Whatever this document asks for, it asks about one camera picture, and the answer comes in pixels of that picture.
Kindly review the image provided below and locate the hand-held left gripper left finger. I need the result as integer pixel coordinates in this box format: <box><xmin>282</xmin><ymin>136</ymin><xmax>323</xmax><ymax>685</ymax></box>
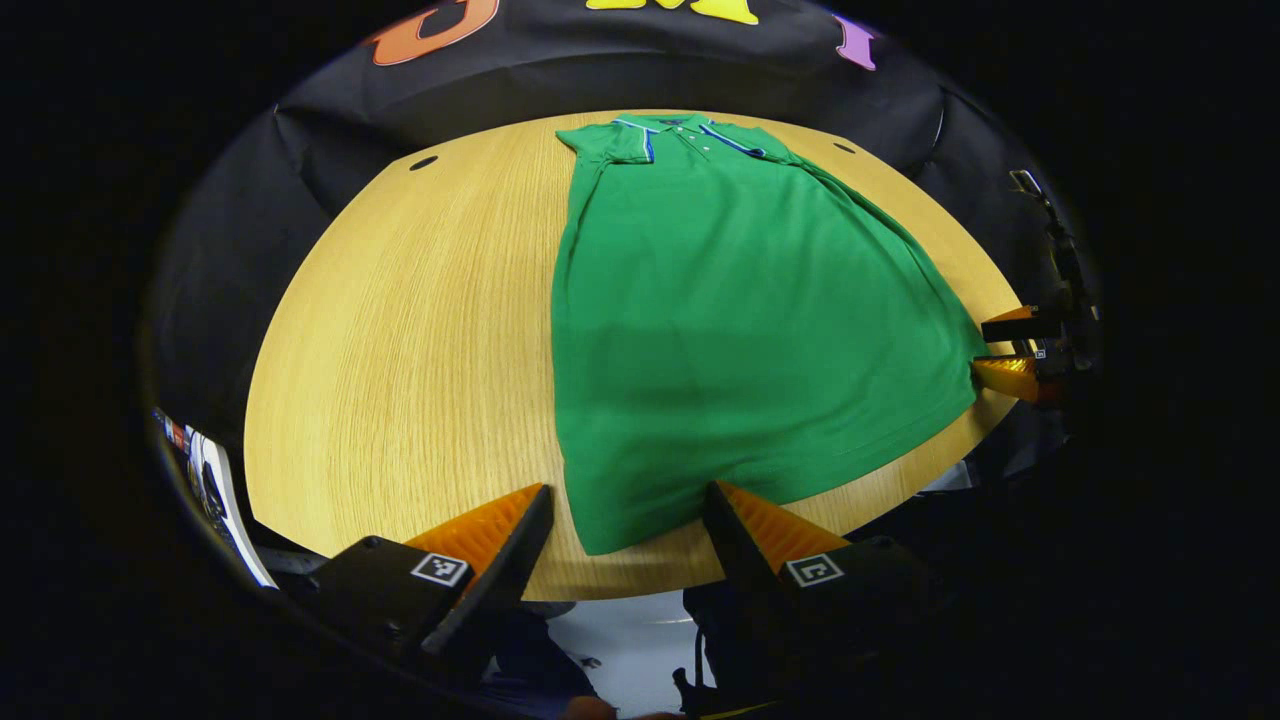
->
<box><xmin>300</xmin><ymin>484</ymin><xmax>556</xmax><ymax>671</ymax></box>

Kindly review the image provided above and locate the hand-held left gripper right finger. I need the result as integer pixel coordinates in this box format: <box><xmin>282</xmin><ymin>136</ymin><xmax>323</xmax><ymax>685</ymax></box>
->
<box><xmin>700</xmin><ymin>480</ymin><xmax>946</xmax><ymax>691</ymax></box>

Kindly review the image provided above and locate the green T-shirt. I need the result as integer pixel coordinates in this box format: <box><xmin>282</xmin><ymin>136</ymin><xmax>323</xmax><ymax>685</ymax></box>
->
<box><xmin>550</xmin><ymin>115</ymin><xmax>991</xmax><ymax>556</ymax></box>

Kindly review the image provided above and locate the person's leg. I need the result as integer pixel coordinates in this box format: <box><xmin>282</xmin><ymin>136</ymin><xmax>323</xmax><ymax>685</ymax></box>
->
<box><xmin>480</xmin><ymin>608</ymin><xmax>603</xmax><ymax>716</ymax></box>

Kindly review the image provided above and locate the white printed board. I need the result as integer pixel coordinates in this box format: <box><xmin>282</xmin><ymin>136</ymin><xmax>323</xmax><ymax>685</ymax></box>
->
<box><xmin>155</xmin><ymin>408</ymin><xmax>278</xmax><ymax>591</ymax></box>

